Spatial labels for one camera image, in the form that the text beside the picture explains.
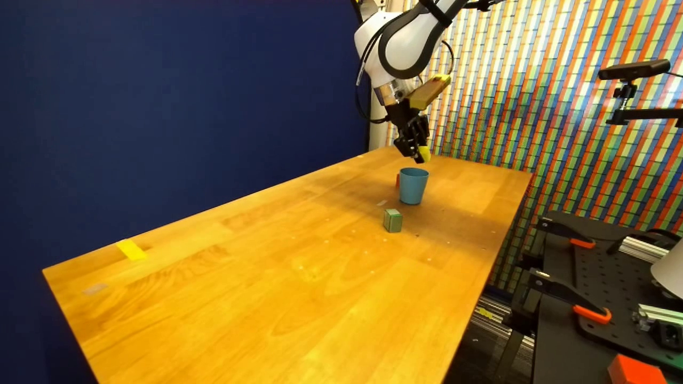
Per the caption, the blue fabric backdrop screen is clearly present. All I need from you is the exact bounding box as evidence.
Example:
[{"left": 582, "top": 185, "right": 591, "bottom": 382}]
[{"left": 0, "top": 0, "right": 367, "bottom": 384}]

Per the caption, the black camera on stand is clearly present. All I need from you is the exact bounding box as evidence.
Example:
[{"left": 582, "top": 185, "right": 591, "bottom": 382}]
[{"left": 596, "top": 58, "right": 683, "bottom": 130}]

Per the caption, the colourful patterned panel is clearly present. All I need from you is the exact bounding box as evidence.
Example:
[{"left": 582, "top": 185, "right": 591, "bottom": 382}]
[{"left": 429, "top": 0, "right": 683, "bottom": 292}]

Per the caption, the light blue plastic cup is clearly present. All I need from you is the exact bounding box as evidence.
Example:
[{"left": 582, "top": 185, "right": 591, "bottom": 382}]
[{"left": 398, "top": 168, "right": 429, "bottom": 204}]

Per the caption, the orange handled clamp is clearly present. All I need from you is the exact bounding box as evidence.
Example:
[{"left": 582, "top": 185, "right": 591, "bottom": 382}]
[
  {"left": 530, "top": 268, "right": 613, "bottom": 327},
  {"left": 535, "top": 216, "right": 597, "bottom": 250}
]

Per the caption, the yellow tape strip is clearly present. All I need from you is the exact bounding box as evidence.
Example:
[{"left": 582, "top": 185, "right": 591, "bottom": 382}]
[{"left": 114, "top": 238, "right": 146, "bottom": 261}]

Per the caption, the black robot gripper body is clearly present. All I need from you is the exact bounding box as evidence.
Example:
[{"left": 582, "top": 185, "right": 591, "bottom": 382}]
[{"left": 387, "top": 101, "right": 429, "bottom": 153}]

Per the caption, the red box on table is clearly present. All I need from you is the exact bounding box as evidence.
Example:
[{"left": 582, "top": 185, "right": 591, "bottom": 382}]
[{"left": 607, "top": 354, "right": 666, "bottom": 384}]

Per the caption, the green wooden block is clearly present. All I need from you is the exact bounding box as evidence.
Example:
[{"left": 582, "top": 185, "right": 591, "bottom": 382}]
[{"left": 383, "top": 210, "right": 403, "bottom": 233}]

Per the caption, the yellow wooden block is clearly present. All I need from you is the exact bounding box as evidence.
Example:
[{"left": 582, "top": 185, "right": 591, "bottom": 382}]
[{"left": 418, "top": 144, "right": 431, "bottom": 163}]

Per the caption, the black perforated side table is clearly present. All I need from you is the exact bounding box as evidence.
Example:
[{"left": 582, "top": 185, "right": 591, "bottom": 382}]
[{"left": 533, "top": 214, "right": 683, "bottom": 384}]

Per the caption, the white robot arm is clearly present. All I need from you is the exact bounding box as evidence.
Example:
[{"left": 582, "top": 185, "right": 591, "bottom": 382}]
[{"left": 350, "top": 0, "right": 498, "bottom": 164}]

